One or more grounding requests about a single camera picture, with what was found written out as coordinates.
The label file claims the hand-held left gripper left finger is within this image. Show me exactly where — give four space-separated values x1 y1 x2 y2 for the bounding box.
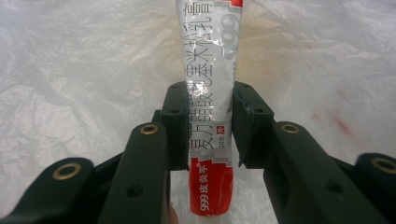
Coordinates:
96 81 191 224

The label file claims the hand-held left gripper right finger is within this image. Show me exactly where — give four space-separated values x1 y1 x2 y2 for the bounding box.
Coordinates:
232 81 390 224

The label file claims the red and white ointment tube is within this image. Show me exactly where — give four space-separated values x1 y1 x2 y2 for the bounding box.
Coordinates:
175 0 245 224

